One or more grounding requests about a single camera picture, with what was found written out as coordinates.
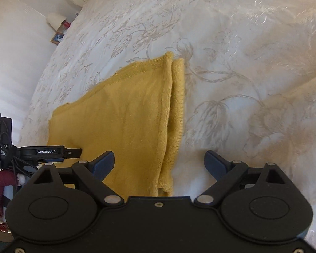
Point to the red bottle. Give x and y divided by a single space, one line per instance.
66 24

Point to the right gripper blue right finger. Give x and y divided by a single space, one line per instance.
228 175

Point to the white bedside lamp left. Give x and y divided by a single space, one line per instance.
55 20

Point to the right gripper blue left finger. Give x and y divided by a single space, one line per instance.
86 173

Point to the mustard yellow knit sweater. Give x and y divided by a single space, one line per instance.
138 114

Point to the white floral bedspread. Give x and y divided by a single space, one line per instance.
250 78

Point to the wooden picture frame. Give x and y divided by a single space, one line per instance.
57 38

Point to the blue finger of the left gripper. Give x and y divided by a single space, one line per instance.
73 153

